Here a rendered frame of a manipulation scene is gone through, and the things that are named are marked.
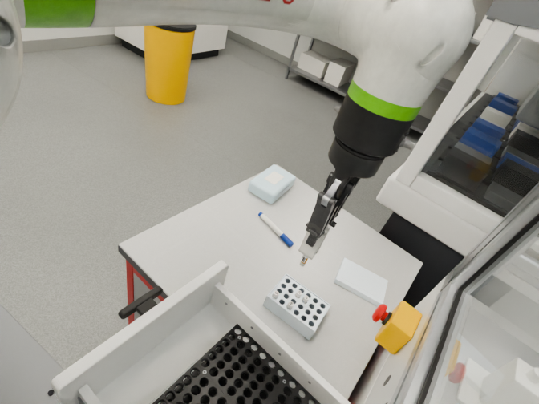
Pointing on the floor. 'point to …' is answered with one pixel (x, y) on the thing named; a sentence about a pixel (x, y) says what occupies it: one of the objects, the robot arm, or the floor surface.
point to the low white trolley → (276, 269)
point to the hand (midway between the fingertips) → (314, 239)
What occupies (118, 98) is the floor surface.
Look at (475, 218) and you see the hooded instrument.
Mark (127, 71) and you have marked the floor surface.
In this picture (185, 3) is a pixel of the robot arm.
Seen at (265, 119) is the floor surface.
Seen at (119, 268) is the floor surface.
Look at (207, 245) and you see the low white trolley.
